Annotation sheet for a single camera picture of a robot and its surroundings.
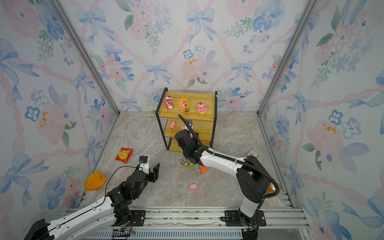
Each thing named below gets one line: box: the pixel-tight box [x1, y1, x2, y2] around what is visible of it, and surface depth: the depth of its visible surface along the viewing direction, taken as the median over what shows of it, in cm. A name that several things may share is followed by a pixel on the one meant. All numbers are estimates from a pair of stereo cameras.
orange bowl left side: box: [84, 172, 106, 191], surface depth 78 cm
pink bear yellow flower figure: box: [178, 97, 190, 113], surface depth 73 cm
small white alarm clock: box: [246, 150, 259, 158], surface depth 97 cm
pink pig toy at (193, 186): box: [189, 183, 198, 190], surface depth 84 cm
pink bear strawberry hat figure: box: [164, 95, 174, 110], surface depth 74 cm
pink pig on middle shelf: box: [169, 121, 176, 130], surface depth 90 cm
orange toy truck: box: [199, 165, 208, 173], surface depth 91 cm
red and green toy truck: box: [181, 158, 189, 168], surface depth 92 cm
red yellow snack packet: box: [115, 147, 134, 164], surface depth 96 cm
